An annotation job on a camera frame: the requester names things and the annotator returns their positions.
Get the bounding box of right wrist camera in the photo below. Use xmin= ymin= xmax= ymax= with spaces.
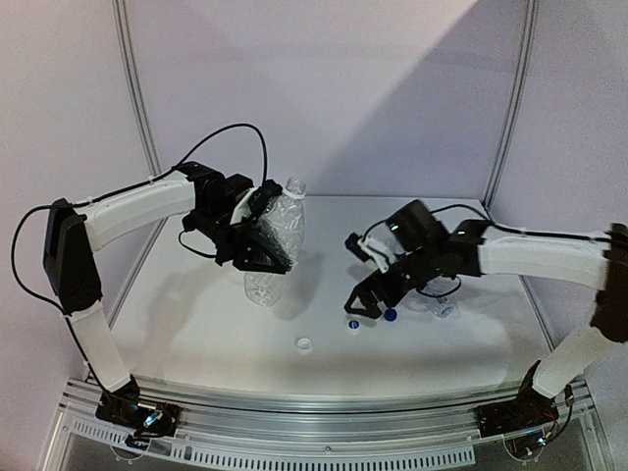
xmin=344 ymin=233 xmax=396 ymax=273

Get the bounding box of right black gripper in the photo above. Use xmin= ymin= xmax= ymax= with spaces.
xmin=342 ymin=245 xmax=440 ymax=320

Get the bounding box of right aluminium corner post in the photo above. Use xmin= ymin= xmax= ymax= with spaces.
xmin=481 ymin=0 xmax=539 ymax=212

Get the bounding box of perforated clear acrylic plate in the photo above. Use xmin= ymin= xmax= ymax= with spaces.
xmin=39 ymin=399 xmax=617 ymax=470

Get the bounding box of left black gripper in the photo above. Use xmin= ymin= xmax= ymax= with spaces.
xmin=189 ymin=208 xmax=292 ymax=274

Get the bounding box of clear white bottle cap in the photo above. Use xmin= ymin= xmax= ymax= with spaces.
xmin=295 ymin=338 xmax=313 ymax=352

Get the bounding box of aluminium corner post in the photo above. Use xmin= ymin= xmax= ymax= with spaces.
xmin=112 ymin=0 xmax=174 ymax=211
xmin=481 ymin=0 xmax=539 ymax=212

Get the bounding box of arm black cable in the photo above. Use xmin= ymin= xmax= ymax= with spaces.
xmin=362 ymin=203 xmax=614 ymax=246
xmin=12 ymin=123 xmax=270 ymax=315

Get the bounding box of aluminium front rail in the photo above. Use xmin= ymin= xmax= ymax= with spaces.
xmin=61 ymin=377 xmax=595 ymax=443

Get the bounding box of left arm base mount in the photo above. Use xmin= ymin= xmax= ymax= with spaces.
xmin=95 ymin=392 xmax=182 ymax=450

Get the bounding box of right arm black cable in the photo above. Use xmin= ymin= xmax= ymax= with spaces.
xmin=362 ymin=203 xmax=614 ymax=246

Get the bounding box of left aluminium corner post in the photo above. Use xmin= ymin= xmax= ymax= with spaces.
xmin=112 ymin=0 xmax=174 ymax=211

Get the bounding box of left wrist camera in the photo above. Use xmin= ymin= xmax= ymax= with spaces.
xmin=230 ymin=180 xmax=283 ymax=226

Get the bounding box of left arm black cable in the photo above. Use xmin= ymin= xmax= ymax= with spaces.
xmin=12 ymin=123 xmax=270 ymax=315

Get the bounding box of Pepsi bottle blue label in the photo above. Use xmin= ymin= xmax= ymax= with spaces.
xmin=387 ymin=235 xmax=413 ymax=260

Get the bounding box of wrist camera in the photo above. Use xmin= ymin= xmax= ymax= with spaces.
xmin=344 ymin=233 xmax=396 ymax=273
xmin=230 ymin=180 xmax=283 ymax=226

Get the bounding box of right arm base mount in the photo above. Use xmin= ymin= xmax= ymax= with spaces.
xmin=473 ymin=364 xmax=574 ymax=444

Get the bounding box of Pocari Sweat blue white cap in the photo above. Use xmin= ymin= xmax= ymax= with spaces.
xmin=347 ymin=319 xmax=360 ymax=332

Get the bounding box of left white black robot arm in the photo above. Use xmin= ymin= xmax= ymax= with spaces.
xmin=43 ymin=162 xmax=293 ymax=426

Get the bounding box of blue Pepsi bottle cap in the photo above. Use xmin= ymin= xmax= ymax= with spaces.
xmin=384 ymin=308 xmax=397 ymax=322

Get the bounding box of crushed clear plastic bottle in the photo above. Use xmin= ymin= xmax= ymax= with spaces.
xmin=422 ymin=278 xmax=461 ymax=318

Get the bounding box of clear ribbed plastic bottle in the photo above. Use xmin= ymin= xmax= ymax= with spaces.
xmin=243 ymin=177 xmax=306 ymax=307

